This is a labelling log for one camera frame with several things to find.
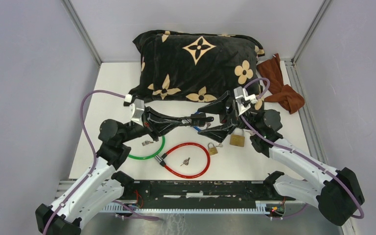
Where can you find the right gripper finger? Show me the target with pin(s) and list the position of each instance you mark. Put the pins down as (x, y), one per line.
(218, 106)
(218, 133)

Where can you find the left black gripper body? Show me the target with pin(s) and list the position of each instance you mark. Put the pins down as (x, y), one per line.
(147, 124)

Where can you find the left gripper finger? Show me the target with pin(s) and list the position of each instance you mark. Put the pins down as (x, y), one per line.
(156, 117)
(158, 129)

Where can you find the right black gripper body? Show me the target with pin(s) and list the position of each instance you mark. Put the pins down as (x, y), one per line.
(232, 114)

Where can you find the large brass padlock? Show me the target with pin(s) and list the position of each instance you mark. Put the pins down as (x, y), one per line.
(237, 138)

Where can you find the small brass padlock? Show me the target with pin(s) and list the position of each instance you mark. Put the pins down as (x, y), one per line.
(212, 148)

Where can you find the small silver keys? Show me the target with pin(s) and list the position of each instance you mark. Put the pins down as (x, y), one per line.
(144, 143)

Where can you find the green cable lock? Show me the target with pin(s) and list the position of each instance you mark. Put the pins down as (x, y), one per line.
(151, 155)

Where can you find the blue cable lock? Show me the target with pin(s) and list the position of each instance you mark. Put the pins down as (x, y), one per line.
(197, 128)

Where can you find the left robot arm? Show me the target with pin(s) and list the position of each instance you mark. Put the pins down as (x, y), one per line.
(102, 182)

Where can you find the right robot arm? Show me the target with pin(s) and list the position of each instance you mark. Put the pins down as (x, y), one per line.
(336, 193)

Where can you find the red lock keys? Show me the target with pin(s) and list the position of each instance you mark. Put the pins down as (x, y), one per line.
(185, 162)

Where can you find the black floral pillow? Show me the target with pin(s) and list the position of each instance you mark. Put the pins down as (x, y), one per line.
(193, 67)

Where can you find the brown cloth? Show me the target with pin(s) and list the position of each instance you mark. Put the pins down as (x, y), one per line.
(281, 93)

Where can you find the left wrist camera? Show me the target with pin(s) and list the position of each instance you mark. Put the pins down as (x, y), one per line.
(137, 109)

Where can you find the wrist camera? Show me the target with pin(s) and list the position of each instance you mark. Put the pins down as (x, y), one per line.
(243, 101)
(137, 109)

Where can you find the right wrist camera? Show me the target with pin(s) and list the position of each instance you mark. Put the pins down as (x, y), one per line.
(243, 101)

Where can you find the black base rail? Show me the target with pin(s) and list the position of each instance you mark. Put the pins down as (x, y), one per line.
(165, 194)

